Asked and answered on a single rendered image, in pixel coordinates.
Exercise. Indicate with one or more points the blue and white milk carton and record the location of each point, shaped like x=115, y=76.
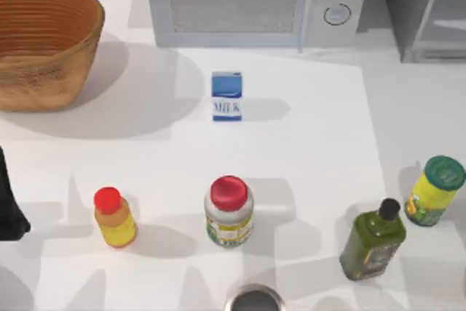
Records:
x=227, y=97

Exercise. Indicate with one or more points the white jar with red lid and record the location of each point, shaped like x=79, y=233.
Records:
x=228, y=212

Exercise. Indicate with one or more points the pale microwave oven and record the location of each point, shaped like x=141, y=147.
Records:
x=251, y=1

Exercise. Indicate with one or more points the yellow bottle with red cap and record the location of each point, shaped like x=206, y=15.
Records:
x=115, y=220

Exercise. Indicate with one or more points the microwave knob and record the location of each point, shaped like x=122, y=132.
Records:
x=337, y=14

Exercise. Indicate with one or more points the round metal rim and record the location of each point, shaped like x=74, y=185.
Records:
x=253, y=298

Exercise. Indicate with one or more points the green bottle with black cap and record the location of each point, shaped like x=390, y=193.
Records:
x=371, y=242

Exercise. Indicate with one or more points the yellow can with green lid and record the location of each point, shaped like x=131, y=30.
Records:
x=433, y=194

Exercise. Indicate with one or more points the brown woven basket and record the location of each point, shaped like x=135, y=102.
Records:
x=43, y=49

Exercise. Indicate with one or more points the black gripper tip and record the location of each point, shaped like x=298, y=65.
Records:
x=11, y=209

